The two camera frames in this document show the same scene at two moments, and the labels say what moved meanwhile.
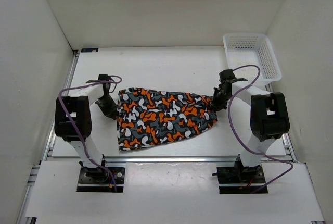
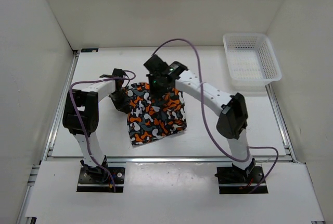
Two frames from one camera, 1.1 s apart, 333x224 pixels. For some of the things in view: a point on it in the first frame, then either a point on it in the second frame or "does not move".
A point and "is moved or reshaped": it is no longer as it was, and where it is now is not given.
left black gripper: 108,112 -> 120,107
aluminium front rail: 168,159 does not move
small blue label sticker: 94,50 does not move
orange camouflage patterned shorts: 147,116 is moved or reshaped
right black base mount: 240,174 does not move
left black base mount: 95,179 does not move
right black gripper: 216,106 -> 155,92
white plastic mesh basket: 252,49 does not move
